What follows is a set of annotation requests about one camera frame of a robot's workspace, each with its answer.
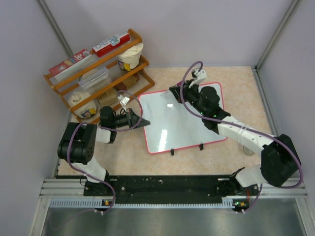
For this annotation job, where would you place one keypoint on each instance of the white bag upper shelf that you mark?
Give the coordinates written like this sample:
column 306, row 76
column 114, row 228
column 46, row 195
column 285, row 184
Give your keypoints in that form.
column 129, row 59

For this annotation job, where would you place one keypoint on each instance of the orange wooden shelf rack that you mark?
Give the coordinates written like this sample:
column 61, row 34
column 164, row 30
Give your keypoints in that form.
column 83, row 105

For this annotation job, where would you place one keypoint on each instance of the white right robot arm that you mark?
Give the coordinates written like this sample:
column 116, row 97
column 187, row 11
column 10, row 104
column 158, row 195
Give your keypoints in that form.
column 279, row 159

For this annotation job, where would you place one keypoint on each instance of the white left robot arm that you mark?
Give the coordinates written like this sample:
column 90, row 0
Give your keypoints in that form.
column 77, row 145

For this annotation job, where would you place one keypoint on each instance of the clear tape roll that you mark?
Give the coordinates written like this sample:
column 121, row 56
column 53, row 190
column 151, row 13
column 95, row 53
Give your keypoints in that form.
column 247, row 151

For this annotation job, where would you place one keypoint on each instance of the dark brown small box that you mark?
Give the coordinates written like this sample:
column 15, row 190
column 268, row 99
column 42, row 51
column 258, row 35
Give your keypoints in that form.
column 127, row 83

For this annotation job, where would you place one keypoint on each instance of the red grey wrap box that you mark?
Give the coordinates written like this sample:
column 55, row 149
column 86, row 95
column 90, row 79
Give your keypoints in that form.
column 72, row 65

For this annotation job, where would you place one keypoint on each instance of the pink-framed whiteboard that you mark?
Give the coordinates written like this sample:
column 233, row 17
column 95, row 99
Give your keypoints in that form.
column 172, row 126

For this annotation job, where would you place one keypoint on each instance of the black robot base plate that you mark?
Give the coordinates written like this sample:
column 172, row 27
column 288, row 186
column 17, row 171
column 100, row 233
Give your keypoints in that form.
column 169, row 189

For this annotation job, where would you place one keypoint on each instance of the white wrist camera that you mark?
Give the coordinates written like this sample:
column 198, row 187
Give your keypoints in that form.
column 198, row 76
column 123, row 101

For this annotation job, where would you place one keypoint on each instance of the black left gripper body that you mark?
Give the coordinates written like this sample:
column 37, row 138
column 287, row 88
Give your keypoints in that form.
column 120, row 120

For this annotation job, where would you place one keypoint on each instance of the grey slotted cable duct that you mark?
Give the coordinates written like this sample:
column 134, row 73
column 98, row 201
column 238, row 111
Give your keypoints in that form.
column 102, row 204

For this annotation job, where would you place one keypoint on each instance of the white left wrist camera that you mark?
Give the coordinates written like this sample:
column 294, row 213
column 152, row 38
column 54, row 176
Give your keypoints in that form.
column 123, row 101

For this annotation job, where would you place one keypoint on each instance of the red white foil box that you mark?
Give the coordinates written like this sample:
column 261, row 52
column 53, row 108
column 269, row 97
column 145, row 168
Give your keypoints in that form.
column 111, row 43

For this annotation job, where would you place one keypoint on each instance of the brown cardboard box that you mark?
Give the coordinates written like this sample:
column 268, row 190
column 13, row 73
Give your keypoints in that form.
column 108, row 98

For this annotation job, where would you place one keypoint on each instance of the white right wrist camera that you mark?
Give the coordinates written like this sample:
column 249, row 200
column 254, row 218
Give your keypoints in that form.
column 198, row 76

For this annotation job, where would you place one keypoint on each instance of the silver foil box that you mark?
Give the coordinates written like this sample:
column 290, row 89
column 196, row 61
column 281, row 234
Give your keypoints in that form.
column 92, row 78

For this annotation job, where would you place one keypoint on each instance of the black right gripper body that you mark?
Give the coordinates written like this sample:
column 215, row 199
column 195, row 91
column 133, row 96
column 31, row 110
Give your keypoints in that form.
column 191, row 96

